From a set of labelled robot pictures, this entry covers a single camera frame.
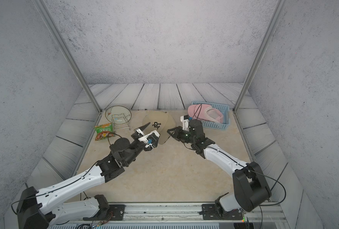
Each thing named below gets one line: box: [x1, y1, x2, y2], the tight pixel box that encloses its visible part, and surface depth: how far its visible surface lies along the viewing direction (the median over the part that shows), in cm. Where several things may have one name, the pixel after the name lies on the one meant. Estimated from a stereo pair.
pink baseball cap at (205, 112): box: [188, 104, 224, 124], surface depth 111 cm
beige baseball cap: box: [142, 111, 177, 145], surface depth 86 cm
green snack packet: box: [94, 123, 116, 141], surface depth 105 cm
